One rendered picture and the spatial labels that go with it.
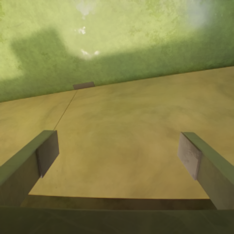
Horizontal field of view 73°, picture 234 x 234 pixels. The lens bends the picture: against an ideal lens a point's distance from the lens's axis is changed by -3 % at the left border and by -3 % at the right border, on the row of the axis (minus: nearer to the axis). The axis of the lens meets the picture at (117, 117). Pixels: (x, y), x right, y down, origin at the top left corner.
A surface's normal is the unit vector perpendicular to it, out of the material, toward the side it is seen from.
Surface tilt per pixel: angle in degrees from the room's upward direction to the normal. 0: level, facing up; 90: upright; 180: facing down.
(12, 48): 0
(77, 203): 90
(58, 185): 90
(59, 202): 90
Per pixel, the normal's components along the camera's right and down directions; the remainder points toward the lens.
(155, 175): -0.23, -0.76
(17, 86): -0.13, 0.64
